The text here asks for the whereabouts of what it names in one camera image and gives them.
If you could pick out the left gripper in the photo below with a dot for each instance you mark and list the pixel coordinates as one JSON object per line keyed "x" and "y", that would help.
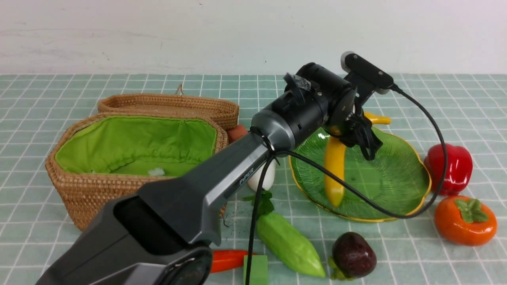
{"x": 350, "y": 118}

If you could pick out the yellow banana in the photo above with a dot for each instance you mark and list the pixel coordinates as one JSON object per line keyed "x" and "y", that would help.
{"x": 334, "y": 160}

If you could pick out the red bell pepper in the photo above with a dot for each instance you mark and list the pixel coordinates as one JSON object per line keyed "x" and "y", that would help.
{"x": 459, "y": 168}

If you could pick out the white radish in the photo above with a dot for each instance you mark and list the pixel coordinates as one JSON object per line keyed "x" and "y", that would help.
{"x": 269, "y": 177}

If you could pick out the dark purple mangosteen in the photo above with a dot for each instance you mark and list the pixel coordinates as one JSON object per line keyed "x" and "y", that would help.
{"x": 352, "y": 257}

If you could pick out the orange persimmon with leaf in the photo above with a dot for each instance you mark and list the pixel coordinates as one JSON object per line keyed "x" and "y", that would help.
{"x": 465, "y": 221}

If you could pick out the light green gourd vegetable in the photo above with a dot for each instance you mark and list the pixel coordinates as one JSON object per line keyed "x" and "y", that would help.
{"x": 286, "y": 242}

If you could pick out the orange carrot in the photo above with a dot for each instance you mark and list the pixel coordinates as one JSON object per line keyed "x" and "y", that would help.
{"x": 225, "y": 260}

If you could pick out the green glass leaf plate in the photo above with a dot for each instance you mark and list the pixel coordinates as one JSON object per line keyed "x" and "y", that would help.
{"x": 395, "y": 180}

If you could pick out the orange foam block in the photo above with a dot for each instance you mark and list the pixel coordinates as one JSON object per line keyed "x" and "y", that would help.
{"x": 236, "y": 133}

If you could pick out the woven basket lid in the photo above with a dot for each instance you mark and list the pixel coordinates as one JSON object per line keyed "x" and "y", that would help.
{"x": 224, "y": 113}

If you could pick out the green foam block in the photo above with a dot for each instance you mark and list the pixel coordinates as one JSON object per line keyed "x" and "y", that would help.
{"x": 259, "y": 270}

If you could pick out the woven wicker basket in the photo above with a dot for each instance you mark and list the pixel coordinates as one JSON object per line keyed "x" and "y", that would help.
{"x": 112, "y": 154}

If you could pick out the green checkered tablecloth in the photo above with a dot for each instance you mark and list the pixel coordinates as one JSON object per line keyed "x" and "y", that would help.
{"x": 470, "y": 110}

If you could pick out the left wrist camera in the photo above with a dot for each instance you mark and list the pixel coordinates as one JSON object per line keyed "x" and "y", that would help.
{"x": 365, "y": 76}

